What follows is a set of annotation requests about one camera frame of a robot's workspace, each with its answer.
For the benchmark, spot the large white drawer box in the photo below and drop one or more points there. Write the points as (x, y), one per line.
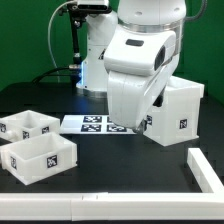
(176, 120)

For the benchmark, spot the white drawer front tray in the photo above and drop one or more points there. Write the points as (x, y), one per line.
(37, 158)

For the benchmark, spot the white drawer tray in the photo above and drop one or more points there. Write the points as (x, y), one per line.
(27, 124)
(37, 158)

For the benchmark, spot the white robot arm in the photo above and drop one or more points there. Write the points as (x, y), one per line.
(132, 53)

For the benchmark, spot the white marker tag sheet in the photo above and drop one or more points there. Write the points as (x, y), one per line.
(91, 124)

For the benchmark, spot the black camera on stand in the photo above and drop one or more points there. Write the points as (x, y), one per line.
(78, 10)

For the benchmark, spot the white L-shaped boundary frame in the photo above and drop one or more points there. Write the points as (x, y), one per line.
(208, 204)

